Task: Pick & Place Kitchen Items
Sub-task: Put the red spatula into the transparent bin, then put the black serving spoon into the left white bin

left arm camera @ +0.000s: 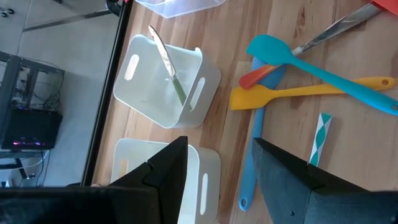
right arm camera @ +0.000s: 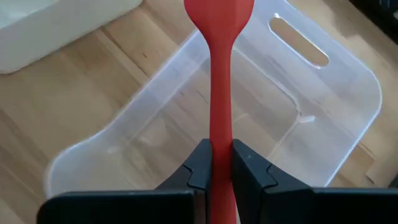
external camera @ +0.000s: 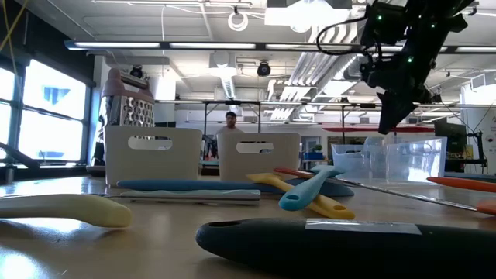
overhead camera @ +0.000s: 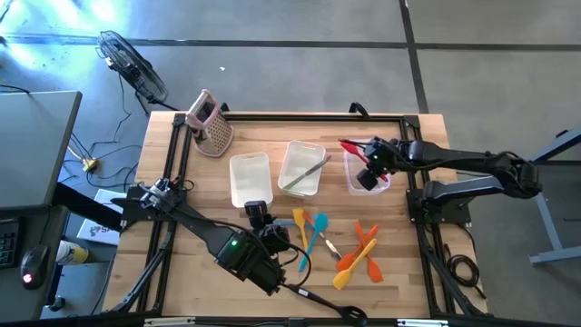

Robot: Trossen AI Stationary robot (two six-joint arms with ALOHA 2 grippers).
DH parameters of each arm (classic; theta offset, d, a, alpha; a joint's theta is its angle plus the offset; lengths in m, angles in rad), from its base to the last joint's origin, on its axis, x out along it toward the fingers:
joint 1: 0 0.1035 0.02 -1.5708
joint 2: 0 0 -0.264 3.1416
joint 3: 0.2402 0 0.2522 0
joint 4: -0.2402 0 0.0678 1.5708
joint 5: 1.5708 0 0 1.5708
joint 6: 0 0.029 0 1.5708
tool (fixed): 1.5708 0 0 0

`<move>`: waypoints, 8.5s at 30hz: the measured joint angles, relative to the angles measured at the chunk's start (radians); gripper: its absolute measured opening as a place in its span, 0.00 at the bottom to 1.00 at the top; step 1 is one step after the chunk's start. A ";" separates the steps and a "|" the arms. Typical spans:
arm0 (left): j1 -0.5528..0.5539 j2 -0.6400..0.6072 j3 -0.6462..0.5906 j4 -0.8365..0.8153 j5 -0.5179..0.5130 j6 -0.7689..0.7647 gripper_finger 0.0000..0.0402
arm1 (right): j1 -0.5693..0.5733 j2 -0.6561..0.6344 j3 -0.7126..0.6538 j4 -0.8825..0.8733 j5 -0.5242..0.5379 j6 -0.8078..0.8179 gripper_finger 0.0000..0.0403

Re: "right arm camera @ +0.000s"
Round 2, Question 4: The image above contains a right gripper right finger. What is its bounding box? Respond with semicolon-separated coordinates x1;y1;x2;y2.
231;138;315;224

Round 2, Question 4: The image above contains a red silicone spatula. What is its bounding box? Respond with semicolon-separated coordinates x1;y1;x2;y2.
183;0;255;224

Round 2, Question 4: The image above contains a black aluminium table frame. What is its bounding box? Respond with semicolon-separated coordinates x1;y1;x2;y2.
348;0;398;32

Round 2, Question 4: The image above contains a clear plastic bin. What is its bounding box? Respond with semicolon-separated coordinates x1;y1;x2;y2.
43;0;383;200

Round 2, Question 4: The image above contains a white plastic bin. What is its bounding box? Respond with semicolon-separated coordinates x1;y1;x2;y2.
0;0;144;75

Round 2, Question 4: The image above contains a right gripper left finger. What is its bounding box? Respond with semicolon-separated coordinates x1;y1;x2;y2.
155;139;213;224

